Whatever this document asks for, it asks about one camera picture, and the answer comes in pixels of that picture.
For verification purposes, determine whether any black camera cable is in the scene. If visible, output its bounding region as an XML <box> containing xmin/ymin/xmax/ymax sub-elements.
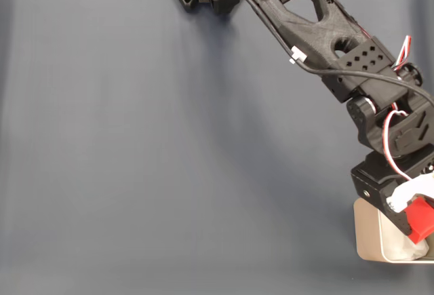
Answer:
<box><xmin>222</xmin><ymin>0</ymin><xmax>434</xmax><ymax>106</ymax></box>

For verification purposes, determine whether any white red arm servo wire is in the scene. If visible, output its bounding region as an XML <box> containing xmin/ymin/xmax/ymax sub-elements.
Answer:
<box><xmin>393</xmin><ymin>35</ymin><xmax>414</xmax><ymax>71</ymax></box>

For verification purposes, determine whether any camera board on white mount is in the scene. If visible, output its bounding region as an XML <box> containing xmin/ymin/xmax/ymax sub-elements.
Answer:
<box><xmin>386</xmin><ymin>172</ymin><xmax>434</xmax><ymax>214</ymax></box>

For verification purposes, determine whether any red cube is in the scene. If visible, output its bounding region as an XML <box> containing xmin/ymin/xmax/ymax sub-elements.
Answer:
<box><xmin>404</xmin><ymin>197</ymin><xmax>434</xmax><ymax>245</ymax></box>

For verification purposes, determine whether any white red gripper servo wire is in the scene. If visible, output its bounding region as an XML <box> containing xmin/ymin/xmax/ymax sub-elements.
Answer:
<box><xmin>382</xmin><ymin>109</ymin><xmax>415</xmax><ymax>181</ymax></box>

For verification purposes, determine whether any white cable clip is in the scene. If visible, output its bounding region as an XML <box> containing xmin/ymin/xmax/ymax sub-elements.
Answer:
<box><xmin>288</xmin><ymin>46</ymin><xmax>309</xmax><ymax>65</ymax></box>

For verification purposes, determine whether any dark grey mat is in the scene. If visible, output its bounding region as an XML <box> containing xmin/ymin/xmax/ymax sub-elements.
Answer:
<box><xmin>0</xmin><ymin>0</ymin><xmax>434</xmax><ymax>295</ymax></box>

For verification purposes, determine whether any beige open box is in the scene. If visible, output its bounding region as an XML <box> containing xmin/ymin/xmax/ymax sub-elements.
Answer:
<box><xmin>353</xmin><ymin>197</ymin><xmax>434</xmax><ymax>264</ymax></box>

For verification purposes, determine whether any white crumpled paper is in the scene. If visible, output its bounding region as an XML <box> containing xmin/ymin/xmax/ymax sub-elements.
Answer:
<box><xmin>386</xmin><ymin>225</ymin><xmax>430</xmax><ymax>262</ymax></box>

